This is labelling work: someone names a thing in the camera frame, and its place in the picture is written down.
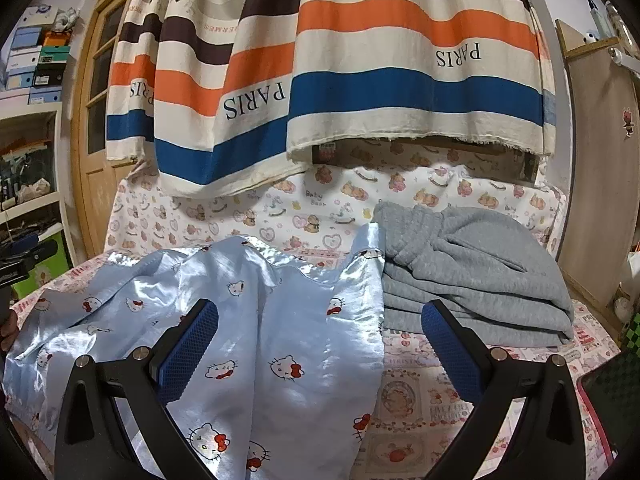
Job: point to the green storage bin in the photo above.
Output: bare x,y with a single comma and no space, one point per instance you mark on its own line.
46,270

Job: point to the striped Paris curtain cloth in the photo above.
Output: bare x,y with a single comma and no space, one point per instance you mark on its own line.
227,95

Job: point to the grey folded sweatpants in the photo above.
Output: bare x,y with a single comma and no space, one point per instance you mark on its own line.
486,268

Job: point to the bear print white sheet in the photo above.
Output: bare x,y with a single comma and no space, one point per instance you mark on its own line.
317,213

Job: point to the light blue satin kitty pants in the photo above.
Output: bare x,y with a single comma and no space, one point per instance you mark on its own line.
283,390

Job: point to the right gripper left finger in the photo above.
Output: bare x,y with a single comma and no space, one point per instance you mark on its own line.
92,441

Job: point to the pink print bed sheet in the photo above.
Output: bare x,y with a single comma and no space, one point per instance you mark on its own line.
417,403

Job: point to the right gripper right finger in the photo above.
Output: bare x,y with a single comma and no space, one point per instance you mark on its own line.
547,442

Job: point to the green checkered box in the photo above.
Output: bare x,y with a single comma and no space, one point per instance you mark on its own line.
611,395

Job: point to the stacked shoe boxes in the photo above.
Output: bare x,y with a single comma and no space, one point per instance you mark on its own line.
38,56

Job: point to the white storage shelf unit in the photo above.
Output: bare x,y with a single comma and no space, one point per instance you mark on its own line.
36,190

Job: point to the wooden glass-pane door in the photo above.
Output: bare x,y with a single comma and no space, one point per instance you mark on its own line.
95,178

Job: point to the wooden side cabinet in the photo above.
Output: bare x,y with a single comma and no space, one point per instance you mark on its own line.
604,192

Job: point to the person's left hand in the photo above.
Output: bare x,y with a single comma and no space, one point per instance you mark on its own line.
9,331

